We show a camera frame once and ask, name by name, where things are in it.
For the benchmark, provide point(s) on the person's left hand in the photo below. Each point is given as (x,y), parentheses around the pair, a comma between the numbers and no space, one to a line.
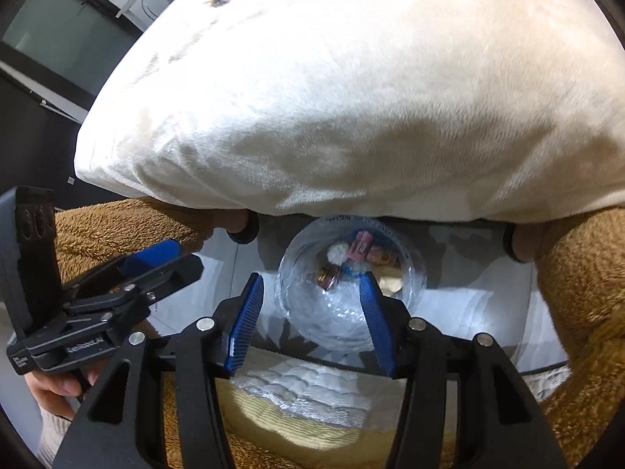
(53,391)

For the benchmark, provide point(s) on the pink snack packet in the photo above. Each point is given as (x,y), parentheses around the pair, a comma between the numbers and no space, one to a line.
(360,244)

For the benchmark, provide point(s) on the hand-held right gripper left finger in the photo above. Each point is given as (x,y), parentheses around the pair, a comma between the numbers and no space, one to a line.
(244,327)

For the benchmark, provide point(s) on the person's left forearm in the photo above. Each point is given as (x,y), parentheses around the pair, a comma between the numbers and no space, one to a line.
(53,435)

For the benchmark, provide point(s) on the bed with beige blanket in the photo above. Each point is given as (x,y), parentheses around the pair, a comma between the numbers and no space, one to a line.
(342,97)

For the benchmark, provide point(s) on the white tissue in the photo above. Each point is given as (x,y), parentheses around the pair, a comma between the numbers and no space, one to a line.
(337,253)

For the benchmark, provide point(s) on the frosted glass door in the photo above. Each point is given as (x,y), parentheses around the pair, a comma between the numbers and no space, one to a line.
(58,39)

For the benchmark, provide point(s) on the white quilted garment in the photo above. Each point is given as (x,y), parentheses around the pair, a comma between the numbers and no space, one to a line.
(302,395)

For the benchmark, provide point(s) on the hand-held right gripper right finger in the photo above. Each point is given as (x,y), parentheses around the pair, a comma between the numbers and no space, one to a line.
(378,327)

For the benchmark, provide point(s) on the brown snack wrapper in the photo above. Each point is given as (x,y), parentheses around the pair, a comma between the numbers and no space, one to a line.
(327,276)

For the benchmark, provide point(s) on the black wardrobe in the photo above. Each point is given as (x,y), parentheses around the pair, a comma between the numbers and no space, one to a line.
(34,137)

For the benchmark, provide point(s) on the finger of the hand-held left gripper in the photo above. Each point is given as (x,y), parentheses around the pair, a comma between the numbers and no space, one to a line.
(146,256)
(171,276)

